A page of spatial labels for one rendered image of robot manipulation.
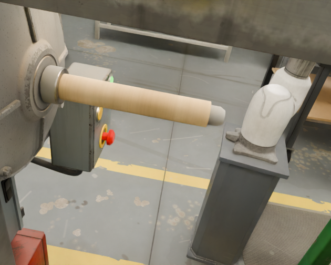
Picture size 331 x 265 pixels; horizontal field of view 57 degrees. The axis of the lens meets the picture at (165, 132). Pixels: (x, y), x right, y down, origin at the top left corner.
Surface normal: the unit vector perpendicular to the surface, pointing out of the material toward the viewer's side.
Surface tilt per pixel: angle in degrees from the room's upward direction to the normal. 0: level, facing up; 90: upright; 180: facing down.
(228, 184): 90
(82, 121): 90
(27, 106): 100
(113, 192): 0
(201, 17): 90
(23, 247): 0
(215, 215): 90
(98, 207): 0
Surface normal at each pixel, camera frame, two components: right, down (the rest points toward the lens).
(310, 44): -0.11, 0.57
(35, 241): 0.15, -0.80
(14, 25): 0.99, 0.11
